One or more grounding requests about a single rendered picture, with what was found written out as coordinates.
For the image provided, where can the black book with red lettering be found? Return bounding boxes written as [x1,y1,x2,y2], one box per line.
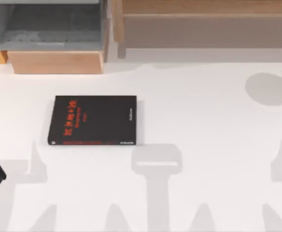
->
[47,95,137,146]

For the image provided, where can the pale wooden drawer front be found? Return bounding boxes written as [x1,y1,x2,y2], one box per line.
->
[7,50,104,74]

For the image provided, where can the wooden open shelf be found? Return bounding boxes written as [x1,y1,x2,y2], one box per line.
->
[112,0,282,59]

